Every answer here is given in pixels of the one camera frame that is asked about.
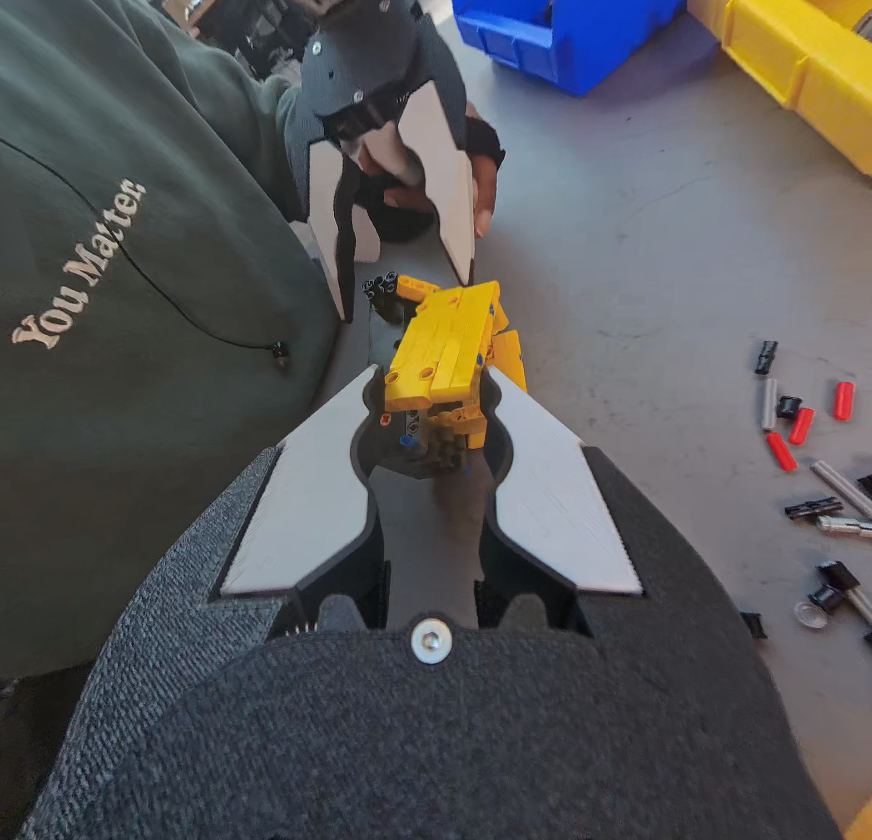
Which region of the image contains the person's left hand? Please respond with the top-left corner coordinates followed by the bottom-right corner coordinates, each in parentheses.
top-left (357, 146), bottom-right (498, 239)

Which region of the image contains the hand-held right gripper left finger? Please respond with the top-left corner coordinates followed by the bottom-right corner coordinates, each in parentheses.
top-left (219, 365), bottom-right (382, 596)

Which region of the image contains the blue plastic storage bin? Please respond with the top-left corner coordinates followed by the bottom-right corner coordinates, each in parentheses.
top-left (446, 0), bottom-right (689, 97)

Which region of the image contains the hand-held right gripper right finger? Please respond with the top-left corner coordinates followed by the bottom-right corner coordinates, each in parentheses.
top-left (482, 366), bottom-right (644, 596)

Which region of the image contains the person's left forearm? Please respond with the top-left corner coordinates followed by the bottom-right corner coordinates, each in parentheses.
top-left (163, 32), bottom-right (304, 224)

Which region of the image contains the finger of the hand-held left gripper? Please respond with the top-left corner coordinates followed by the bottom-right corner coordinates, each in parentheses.
top-left (397, 79), bottom-right (477, 287)
top-left (308, 139), bottom-right (361, 324)

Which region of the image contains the pile of small lego pins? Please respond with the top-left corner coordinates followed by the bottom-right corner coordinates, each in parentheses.
top-left (739, 339), bottom-right (872, 643)

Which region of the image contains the partly built yellow lego model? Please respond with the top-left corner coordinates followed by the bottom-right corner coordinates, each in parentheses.
top-left (363, 271), bottom-right (529, 481)

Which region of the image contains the black earbud cable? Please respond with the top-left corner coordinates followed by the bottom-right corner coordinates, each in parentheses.
top-left (0, 138), bottom-right (290, 371)

